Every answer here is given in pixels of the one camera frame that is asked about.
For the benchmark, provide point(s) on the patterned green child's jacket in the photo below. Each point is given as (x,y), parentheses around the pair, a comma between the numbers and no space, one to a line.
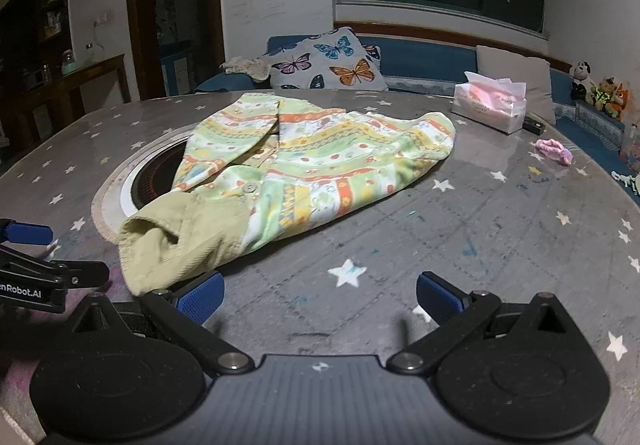
(325,160)

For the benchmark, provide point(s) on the cream cloth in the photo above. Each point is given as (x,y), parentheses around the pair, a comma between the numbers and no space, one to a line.
(247,66)

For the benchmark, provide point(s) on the small white toy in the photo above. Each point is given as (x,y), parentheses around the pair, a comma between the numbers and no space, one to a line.
(627,181)

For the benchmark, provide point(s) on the panda plush toy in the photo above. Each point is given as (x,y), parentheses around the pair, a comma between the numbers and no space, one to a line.
(581,80)

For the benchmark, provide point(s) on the orange plush toy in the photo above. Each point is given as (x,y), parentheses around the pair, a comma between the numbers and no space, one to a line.
(622,100)

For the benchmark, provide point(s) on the wooden shelf unit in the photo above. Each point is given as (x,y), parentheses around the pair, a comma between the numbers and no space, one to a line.
(50,0)

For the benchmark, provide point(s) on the blue cabinet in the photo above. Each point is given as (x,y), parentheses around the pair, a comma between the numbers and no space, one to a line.
(176,70)

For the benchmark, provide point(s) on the pink scrunchie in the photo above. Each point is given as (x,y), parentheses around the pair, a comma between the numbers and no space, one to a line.
(555,150)

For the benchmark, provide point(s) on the dark wooden door frame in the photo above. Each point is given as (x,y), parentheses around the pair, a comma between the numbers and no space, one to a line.
(132,15)

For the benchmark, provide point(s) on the pale green jar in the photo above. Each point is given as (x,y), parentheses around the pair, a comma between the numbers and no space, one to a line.
(68,62)

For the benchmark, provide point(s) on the small black remote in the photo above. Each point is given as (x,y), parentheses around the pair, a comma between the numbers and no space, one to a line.
(533,125)

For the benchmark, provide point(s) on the butterfly print pillow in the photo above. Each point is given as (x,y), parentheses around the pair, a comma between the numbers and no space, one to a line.
(330,60)

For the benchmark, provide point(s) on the beige cushion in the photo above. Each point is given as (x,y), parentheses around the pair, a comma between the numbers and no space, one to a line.
(525,67)

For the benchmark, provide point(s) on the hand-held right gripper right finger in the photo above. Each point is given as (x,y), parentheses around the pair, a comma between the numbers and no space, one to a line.
(440,299)

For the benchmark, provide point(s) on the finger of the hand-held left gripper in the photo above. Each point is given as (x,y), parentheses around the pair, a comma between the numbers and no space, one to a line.
(80,273)
(30,234)

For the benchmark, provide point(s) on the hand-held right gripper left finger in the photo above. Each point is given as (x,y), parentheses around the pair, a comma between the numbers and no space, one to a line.
(200,296)

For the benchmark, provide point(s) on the round black hotplate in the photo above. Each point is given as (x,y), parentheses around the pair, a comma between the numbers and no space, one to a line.
(150,170)

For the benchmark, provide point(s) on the wooden side table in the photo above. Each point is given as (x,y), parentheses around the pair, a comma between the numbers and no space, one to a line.
(75,75)

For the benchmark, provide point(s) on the pink tissue pack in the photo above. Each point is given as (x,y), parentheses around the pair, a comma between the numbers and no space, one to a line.
(487,105)

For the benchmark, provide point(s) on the blue sofa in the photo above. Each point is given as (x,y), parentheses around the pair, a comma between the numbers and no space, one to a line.
(425,60)

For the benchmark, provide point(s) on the white wall socket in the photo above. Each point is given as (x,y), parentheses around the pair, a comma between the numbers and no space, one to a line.
(101,19)

